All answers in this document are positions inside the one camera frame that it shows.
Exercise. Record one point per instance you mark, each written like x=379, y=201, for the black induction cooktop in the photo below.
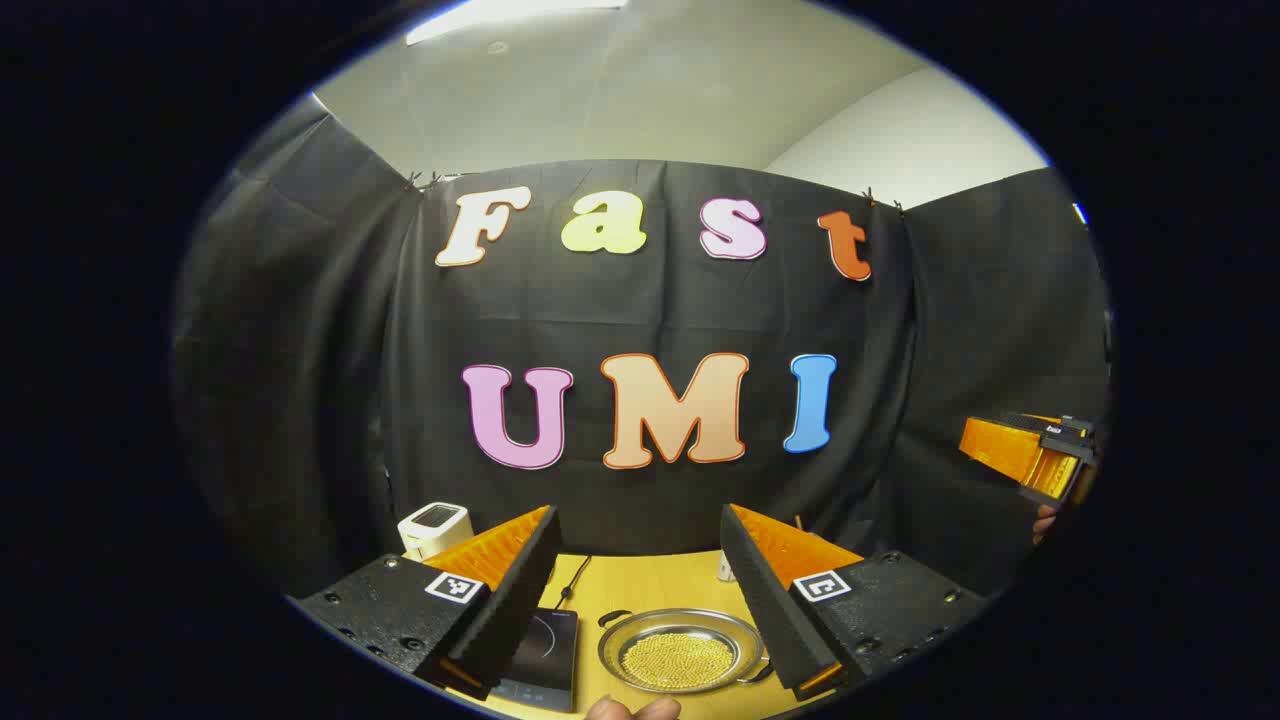
x=550, y=655

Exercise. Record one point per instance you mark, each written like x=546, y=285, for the white toaster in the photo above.
x=435, y=528

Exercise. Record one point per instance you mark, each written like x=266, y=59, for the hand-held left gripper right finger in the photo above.
x=765, y=600

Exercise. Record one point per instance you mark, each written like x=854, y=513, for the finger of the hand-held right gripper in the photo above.
x=1055, y=480
x=1005, y=445

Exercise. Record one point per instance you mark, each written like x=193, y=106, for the ceiling light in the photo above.
x=500, y=12

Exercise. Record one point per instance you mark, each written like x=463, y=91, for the steel pot with beans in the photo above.
x=680, y=655

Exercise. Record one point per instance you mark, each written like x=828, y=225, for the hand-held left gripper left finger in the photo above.
x=520, y=600

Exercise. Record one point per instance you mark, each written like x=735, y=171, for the black backdrop cloth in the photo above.
x=300, y=350

